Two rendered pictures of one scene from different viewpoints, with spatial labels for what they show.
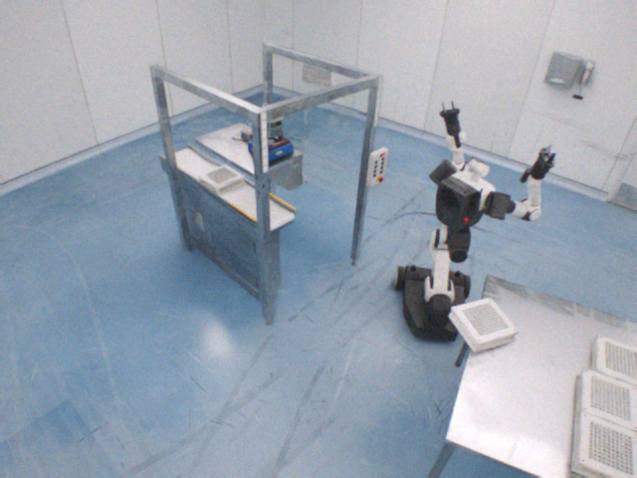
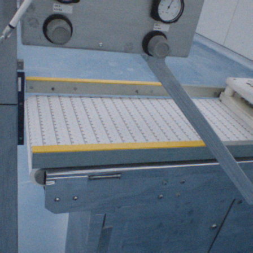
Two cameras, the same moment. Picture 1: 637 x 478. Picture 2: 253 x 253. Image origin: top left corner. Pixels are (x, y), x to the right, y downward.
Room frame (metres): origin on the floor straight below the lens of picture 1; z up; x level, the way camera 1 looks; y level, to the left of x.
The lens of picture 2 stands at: (2.59, -0.13, 1.14)
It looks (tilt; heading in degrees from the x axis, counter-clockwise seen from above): 30 degrees down; 114
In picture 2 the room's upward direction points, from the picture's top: 12 degrees clockwise
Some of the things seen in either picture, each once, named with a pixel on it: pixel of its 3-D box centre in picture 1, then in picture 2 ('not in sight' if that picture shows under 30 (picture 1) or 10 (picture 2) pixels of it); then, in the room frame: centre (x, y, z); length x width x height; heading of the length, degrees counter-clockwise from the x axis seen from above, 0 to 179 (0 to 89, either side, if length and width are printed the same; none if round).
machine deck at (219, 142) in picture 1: (247, 148); not in sight; (2.40, 0.48, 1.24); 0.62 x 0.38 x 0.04; 47
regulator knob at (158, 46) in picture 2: not in sight; (158, 42); (2.45, 0.23, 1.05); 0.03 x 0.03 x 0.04; 47
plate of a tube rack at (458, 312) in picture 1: (484, 320); not in sight; (1.39, -0.85, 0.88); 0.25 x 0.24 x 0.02; 110
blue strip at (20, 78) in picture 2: not in sight; (20, 110); (2.10, 0.34, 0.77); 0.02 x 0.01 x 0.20; 47
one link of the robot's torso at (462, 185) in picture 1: (462, 200); not in sight; (2.18, -0.87, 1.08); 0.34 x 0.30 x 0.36; 37
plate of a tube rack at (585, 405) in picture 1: (609, 399); not in sight; (0.95, -1.30, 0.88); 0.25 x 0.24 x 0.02; 154
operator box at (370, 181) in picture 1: (376, 166); not in sight; (2.77, -0.40, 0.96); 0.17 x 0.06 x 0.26; 137
